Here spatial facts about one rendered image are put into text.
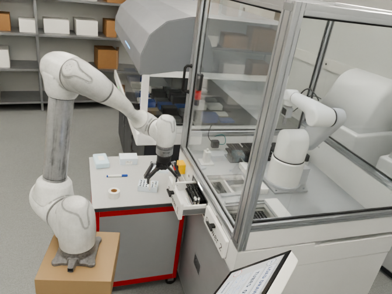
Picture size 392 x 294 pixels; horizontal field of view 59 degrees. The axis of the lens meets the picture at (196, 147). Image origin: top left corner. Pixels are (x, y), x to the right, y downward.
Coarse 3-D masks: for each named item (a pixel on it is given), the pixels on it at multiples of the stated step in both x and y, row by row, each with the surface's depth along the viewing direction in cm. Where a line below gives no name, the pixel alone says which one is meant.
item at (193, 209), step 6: (180, 186) 211; (186, 186) 213; (180, 192) 211; (186, 192) 212; (186, 204) 201; (198, 204) 192; (204, 204) 193; (186, 210) 190; (192, 210) 191; (198, 210) 192; (204, 210) 194
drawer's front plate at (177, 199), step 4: (168, 180) 210; (172, 180) 205; (168, 184) 210; (172, 184) 201; (172, 188) 201; (176, 188) 198; (176, 192) 194; (176, 196) 193; (176, 200) 193; (180, 200) 188; (172, 204) 202; (176, 204) 193; (180, 204) 185; (176, 208) 193; (180, 208) 186; (176, 212) 194; (180, 212) 187; (180, 216) 189
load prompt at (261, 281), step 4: (268, 268) 119; (272, 268) 117; (264, 272) 118; (268, 272) 116; (260, 276) 117; (264, 276) 115; (268, 276) 113; (260, 280) 115; (264, 280) 113; (256, 284) 114; (260, 284) 112; (264, 284) 110; (252, 288) 113; (256, 288) 111; (260, 288) 109; (252, 292) 110; (256, 292) 108
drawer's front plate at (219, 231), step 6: (210, 210) 183; (210, 216) 182; (204, 222) 191; (210, 222) 182; (216, 222) 174; (216, 228) 173; (216, 234) 174; (222, 234) 167; (216, 240) 174; (222, 240) 166; (228, 240) 163; (216, 246) 174; (222, 246) 167; (222, 252) 167
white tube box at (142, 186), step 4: (140, 180) 225; (144, 180) 226; (152, 180) 226; (140, 184) 221; (144, 184) 222; (152, 184) 223; (156, 184) 223; (140, 188) 219; (144, 188) 219; (148, 188) 219; (152, 188) 219; (156, 188) 219
